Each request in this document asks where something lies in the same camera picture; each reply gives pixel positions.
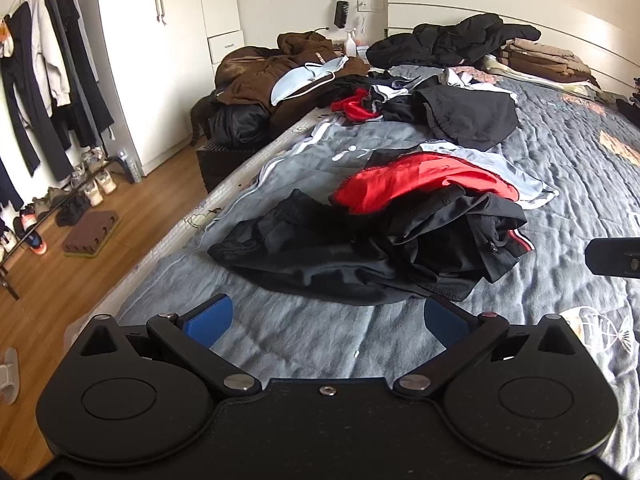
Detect small red garment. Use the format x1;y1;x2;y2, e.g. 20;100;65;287
330;89;383;123

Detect row of hanging clothes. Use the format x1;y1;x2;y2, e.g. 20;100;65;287
0;0;116;211

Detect clear water bottle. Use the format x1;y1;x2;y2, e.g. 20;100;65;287
116;149;142;183

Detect brown coat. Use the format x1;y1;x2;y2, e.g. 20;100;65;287
215;31;371;111

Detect black and red polo shirt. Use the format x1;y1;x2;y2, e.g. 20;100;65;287
330;152;532;303

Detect light blue garment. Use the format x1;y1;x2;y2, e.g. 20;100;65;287
270;57;348;106

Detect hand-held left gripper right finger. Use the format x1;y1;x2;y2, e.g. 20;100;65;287
395;296;588;401

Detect row of shoes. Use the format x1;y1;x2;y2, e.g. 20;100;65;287
0;147;118;261

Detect stack of folded brown clothes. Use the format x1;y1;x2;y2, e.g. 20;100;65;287
482;37;601;91

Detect grey slipper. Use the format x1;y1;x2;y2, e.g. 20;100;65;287
0;347;21;406

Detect dark wicker storage box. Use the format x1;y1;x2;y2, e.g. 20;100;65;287
196;140;261;193

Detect brown ribbed floor mat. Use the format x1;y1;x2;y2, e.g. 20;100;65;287
62;210;120;260

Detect black garment with white trim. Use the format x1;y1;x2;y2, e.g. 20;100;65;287
370;74;521;152

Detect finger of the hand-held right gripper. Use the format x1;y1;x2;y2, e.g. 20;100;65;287
585;237;640;278

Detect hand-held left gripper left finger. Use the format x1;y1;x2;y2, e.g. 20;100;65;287
75;294;262;401

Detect grey quilted bedspread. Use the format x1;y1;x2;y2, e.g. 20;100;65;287
115;62;640;461

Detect white wardrobe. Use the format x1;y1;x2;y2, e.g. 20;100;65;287
95;0;246;176

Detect black glossy jacket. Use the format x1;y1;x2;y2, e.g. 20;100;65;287
207;102;281;148

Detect black and grey shirt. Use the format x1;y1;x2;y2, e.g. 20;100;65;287
207;141;560;307

